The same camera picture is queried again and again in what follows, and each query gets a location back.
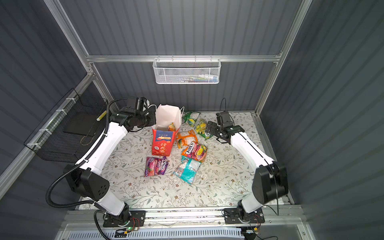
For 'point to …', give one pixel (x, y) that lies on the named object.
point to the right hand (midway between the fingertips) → (214, 129)
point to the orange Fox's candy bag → (171, 127)
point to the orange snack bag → (185, 139)
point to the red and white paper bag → (165, 128)
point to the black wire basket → (69, 129)
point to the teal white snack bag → (187, 169)
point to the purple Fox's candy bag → (155, 166)
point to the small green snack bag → (189, 118)
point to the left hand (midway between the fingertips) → (158, 119)
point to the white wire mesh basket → (187, 72)
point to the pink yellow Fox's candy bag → (195, 150)
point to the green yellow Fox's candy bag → (200, 128)
